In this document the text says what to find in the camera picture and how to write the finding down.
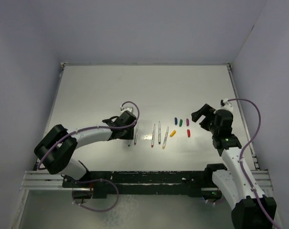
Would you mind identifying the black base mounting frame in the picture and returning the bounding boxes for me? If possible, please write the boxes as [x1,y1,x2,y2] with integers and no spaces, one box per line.
[62,164,227,199]

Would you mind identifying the red marker pen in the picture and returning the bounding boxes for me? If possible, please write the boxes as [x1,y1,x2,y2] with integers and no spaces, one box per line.
[151,124,156,148]

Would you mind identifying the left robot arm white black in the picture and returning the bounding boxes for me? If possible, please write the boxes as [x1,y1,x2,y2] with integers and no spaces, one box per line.
[34,110,137,187]

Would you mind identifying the blue marker pen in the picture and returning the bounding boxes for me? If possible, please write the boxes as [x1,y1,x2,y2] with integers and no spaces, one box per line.
[158,121,161,145]

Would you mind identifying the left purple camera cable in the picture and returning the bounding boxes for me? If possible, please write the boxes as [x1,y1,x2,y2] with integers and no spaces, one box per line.
[36,101,140,170]

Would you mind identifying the aluminium extrusion rail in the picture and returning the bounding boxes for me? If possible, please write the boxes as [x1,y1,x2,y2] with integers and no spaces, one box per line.
[21,171,63,190]

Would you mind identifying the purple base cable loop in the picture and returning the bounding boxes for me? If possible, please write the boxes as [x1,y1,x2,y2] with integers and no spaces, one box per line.
[72,179,120,212]

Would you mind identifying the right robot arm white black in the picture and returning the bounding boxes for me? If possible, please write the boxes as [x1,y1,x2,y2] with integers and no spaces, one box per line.
[191,100,277,229]

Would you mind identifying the yellow marker pen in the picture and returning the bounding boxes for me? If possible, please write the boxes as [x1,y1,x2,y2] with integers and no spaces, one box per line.
[162,126,169,149]

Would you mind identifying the purple marker pen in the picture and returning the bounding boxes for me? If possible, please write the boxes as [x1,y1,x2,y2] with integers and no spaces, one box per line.
[134,123,139,145]

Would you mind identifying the yellow pen cap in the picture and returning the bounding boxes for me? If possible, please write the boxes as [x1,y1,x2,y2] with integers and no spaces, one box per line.
[170,130,176,137]

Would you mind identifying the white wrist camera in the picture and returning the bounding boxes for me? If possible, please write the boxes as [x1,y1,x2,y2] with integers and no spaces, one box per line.
[220,98,233,113]
[120,105,134,114]

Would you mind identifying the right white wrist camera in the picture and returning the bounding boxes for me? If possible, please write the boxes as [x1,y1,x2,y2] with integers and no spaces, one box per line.
[220,98,233,113]

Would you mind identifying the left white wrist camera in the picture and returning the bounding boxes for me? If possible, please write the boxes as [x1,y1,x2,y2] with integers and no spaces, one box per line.
[120,105,134,114]

